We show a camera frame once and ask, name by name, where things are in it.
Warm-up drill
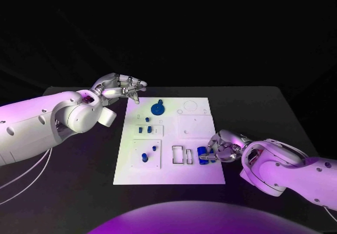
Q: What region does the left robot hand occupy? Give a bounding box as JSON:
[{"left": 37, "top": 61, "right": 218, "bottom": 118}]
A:
[{"left": 90, "top": 73, "right": 148, "bottom": 105}]

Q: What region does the blue long cylinder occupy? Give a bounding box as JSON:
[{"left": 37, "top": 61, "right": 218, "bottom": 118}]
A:
[{"left": 195, "top": 146, "right": 207, "bottom": 165}]

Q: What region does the blue gear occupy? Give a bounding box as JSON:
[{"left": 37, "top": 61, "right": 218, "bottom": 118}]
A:
[{"left": 149, "top": 99, "right": 167, "bottom": 116}]

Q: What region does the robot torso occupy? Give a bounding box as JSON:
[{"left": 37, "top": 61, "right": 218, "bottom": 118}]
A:
[{"left": 86, "top": 200, "right": 322, "bottom": 234}]

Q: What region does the white cable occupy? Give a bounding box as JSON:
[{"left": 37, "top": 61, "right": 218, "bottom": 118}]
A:
[
  {"left": 322, "top": 205, "right": 337, "bottom": 217},
  {"left": 0, "top": 148, "right": 50, "bottom": 190},
  {"left": 0, "top": 148, "right": 53, "bottom": 205}
]

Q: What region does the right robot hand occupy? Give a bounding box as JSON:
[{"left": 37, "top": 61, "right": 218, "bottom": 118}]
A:
[{"left": 198, "top": 129, "right": 253, "bottom": 163}]

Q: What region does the white task board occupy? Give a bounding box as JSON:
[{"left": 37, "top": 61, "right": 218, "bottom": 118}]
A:
[{"left": 112, "top": 97, "right": 226, "bottom": 185}]

